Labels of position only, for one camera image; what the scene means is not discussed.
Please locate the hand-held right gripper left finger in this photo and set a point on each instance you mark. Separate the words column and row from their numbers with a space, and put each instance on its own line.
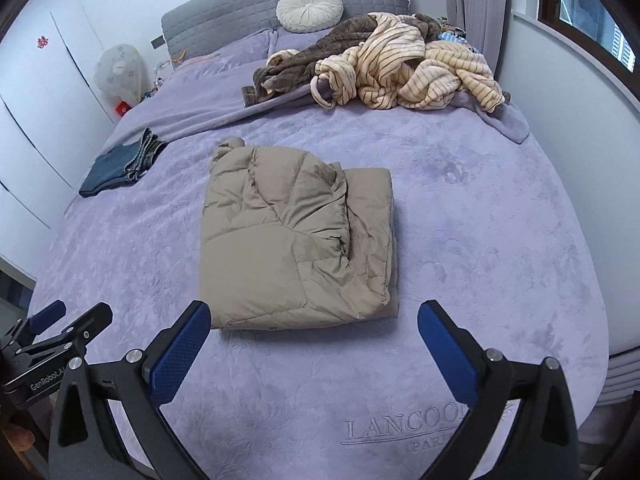
column 182, row 350

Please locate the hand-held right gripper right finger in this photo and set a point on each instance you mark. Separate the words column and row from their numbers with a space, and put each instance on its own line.
column 447, row 355

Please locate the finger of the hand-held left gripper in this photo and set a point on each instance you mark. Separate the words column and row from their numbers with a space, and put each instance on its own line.
column 85, row 327
column 47, row 315

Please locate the beige puffer jacket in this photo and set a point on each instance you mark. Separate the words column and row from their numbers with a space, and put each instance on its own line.
column 275, row 260

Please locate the purple bed cover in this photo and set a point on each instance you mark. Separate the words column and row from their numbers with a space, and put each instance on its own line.
column 475, row 210

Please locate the folded blue jeans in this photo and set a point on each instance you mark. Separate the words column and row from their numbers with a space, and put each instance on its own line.
column 110, row 167

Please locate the white wardrobe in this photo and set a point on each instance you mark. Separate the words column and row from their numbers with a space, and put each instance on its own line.
column 35, row 110

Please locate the small red box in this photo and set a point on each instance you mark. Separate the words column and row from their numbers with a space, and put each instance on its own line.
column 122, row 107

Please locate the white covered floor fan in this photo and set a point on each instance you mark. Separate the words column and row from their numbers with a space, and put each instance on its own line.
column 117, row 70

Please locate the purple duvet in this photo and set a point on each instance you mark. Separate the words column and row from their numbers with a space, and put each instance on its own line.
column 210, row 90

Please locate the red paper sticker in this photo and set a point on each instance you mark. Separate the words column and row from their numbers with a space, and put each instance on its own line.
column 42, row 41

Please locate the cream striped fleece robe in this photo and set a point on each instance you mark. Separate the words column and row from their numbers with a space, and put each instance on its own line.
column 390, row 70

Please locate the brown fleece robe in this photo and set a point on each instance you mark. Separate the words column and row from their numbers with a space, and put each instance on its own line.
column 300, row 60

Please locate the colourful patterned cloth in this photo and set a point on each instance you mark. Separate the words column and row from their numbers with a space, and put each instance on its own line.
column 452, row 34

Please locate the purple pillow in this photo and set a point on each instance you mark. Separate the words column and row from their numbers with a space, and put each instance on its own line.
column 287, row 39

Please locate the grey quilted headboard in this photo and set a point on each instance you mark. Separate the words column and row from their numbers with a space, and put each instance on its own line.
column 225, row 10

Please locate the light grey curtain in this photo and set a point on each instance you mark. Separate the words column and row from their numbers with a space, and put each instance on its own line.
column 480, row 5

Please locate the round white pleated cushion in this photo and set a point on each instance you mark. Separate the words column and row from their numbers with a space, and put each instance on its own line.
column 310, row 10

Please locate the dark framed window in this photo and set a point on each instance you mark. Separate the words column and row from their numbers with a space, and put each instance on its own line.
column 590, row 10

